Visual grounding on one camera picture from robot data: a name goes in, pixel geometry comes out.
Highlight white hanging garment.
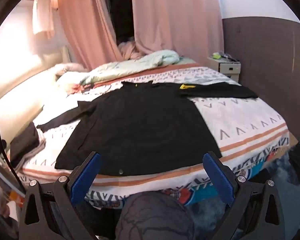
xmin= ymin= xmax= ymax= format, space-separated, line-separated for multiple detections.
xmin=31 ymin=0 xmax=59 ymax=39

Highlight colourful printed bed sheet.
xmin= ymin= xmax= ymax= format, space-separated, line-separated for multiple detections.
xmin=87 ymin=135 xmax=290 ymax=209

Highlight dark folded cloth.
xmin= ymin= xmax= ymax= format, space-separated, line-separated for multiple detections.
xmin=10 ymin=122 xmax=40 ymax=167

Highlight blue grey shaggy rug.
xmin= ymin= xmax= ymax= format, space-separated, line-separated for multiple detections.
xmin=187 ymin=150 xmax=300 ymax=240

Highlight white nightstand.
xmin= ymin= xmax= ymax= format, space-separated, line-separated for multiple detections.
xmin=206 ymin=55 xmax=242 ymax=83

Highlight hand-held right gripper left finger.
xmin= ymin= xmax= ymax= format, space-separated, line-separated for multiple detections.
xmin=21 ymin=151 xmax=102 ymax=240

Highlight pink crumpled cloth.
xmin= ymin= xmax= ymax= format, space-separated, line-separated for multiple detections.
xmin=117 ymin=36 xmax=145 ymax=60

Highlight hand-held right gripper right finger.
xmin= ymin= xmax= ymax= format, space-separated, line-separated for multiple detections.
xmin=202 ymin=151 xmax=287 ymax=240

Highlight black long-sleeved shirt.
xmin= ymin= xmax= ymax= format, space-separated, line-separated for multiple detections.
xmin=36 ymin=81 xmax=260 ymax=177

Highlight mint green quilt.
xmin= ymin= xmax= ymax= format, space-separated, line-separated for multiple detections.
xmin=80 ymin=50 xmax=198 ymax=85

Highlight cream padded headboard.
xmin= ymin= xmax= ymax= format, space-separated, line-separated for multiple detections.
xmin=0 ymin=45 xmax=70 ymax=140

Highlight white crumpled bedding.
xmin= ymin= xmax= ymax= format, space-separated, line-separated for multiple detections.
xmin=44 ymin=62 xmax=90 ymax=98

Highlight dark hanging clothes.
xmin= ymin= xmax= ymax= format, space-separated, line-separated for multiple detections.
xmin=110 ymin=0 xmax=135 ymax=45

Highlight white patterned blanket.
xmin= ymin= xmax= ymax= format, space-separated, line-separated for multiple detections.
xmin=17 ymin=66 xmax=290 ymax=200

